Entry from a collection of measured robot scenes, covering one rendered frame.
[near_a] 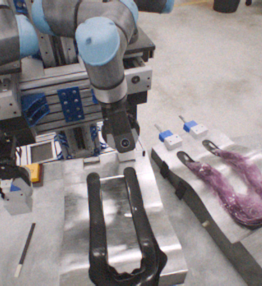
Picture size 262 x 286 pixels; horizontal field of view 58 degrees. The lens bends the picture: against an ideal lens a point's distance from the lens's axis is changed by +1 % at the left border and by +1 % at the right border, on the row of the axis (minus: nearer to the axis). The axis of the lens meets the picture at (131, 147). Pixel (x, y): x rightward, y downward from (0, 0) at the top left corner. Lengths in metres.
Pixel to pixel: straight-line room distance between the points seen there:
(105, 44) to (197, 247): 0.56
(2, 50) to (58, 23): 0.13
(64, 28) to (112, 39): 0.16
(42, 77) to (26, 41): 0.49
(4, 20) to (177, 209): 0.63
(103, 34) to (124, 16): 0.11
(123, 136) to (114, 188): 0.19
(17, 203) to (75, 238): 0.16
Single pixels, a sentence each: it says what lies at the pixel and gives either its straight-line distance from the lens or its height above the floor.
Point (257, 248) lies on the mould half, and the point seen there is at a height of 0.91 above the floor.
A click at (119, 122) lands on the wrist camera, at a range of 0.55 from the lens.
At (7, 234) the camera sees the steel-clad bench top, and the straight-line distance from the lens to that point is 0.79.
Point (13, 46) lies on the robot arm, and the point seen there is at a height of 1.25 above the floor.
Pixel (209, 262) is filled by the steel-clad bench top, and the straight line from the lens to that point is 0.72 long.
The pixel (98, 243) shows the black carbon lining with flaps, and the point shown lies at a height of 0.91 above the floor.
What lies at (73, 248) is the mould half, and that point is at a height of 0.92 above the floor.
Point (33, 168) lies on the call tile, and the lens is 0.84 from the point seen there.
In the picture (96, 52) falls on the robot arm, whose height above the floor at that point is 1.27.
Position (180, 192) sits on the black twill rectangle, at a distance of 0.75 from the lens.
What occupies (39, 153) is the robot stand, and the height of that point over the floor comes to 0.21.
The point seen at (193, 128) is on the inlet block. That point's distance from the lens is 0.86.
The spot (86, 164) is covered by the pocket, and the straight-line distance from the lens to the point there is 0.77.
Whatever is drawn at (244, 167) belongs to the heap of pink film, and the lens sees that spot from 0.75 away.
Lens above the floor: 1.47
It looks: 49 degrees down
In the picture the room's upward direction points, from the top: straight up
